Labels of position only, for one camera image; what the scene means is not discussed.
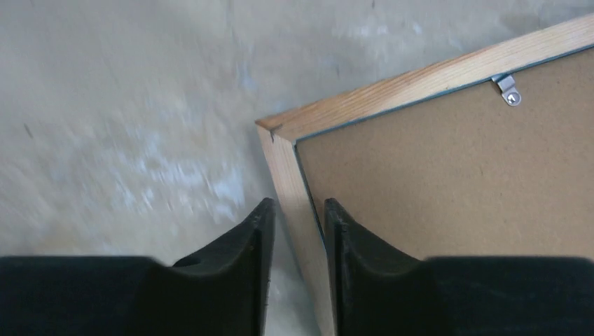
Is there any blue wooden picture frame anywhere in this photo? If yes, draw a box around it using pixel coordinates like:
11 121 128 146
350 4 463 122
256 14 593 335

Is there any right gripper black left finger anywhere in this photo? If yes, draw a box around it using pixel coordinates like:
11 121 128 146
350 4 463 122
1 198 275 335

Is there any brown cardboard backing board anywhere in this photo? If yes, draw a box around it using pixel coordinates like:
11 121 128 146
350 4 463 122
297 50 593 258

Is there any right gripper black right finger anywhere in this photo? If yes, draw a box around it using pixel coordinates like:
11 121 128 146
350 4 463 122
324 198 593 335

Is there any small metal turn clip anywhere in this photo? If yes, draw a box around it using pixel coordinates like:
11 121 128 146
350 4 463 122
491 73 522 106

